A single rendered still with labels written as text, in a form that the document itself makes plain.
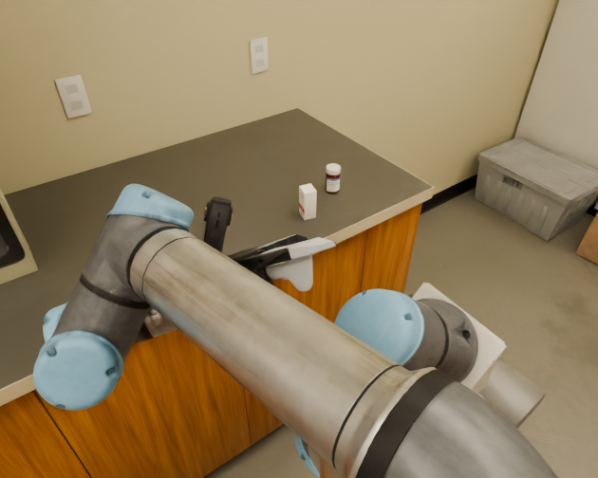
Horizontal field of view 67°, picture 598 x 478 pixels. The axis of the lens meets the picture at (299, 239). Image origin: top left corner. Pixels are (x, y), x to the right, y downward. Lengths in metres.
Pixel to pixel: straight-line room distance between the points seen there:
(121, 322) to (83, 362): 0.05
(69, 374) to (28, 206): 1.05
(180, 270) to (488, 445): 0.25
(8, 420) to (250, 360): 0.87
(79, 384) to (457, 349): 0.52
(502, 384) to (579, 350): 1.50
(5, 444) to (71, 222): 0.55
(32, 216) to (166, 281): 1.07
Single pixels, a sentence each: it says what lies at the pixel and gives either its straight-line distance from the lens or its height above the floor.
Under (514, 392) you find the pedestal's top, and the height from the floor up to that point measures 0.94.
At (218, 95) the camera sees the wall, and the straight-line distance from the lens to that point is 1.70.
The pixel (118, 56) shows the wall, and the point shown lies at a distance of 1.54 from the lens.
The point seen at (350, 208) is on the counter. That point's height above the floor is 0.94.
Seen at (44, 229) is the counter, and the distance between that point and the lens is 1.38.
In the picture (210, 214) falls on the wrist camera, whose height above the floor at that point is 1.35.
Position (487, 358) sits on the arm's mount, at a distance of 0.80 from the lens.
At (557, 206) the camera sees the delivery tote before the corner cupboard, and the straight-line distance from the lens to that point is 2.84.
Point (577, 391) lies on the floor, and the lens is 2.29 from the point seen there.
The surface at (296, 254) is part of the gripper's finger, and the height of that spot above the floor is 1.33.
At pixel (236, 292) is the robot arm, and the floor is 1.44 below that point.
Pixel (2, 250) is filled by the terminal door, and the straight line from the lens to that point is 1.18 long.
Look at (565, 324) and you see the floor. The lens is 2.53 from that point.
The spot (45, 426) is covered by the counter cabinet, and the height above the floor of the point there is 0.75.
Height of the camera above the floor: 1.68
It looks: 40 degrees down
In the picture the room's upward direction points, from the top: straight up
